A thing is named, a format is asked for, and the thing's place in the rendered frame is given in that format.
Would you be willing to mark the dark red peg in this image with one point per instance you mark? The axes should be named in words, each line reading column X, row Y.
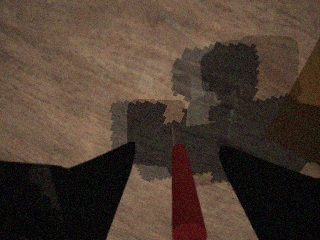
column 187, row 219

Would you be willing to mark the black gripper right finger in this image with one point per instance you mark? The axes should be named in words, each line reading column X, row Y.
column 280, row 204

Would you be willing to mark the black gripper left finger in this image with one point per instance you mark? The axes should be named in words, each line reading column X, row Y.
column 82, row 200

